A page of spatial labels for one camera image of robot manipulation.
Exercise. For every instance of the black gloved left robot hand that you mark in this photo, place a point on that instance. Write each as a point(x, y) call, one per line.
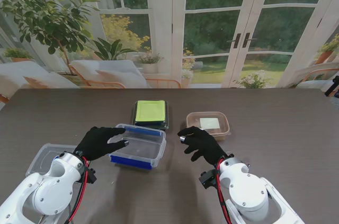
point(98, 142)

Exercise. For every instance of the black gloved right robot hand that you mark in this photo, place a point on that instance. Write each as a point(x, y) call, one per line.
point(204, 144)

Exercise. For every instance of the clear lid with white label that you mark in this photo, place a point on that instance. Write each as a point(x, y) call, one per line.
point(209, 122)

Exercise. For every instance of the black plastic ridged tray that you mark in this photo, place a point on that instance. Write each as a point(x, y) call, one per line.
point(167, 120)

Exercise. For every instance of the clear container with blue clips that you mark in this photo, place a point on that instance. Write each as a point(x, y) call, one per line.
point(143, 150)

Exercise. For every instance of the clear lid with blue label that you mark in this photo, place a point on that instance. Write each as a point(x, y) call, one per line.
point(42, 155)

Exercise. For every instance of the clear lid with green paper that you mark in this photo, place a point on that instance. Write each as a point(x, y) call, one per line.
point(149, 111)

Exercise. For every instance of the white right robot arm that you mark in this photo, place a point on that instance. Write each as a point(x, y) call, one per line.
point(249, 192)

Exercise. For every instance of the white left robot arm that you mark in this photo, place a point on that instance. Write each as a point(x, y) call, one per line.
point(39, 192)

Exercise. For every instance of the printed garden door backdrop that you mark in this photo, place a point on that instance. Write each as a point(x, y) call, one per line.
point(159, 36)

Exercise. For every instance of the black tripod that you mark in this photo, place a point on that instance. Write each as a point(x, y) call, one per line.
point(334, 85)

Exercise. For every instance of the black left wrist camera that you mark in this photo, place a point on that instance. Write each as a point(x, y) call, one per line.
point(91, 175)

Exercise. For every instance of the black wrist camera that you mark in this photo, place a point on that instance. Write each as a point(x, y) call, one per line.
point(91, 175)
point(208, 179)

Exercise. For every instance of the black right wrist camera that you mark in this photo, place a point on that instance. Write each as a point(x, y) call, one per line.
point(208, 179)

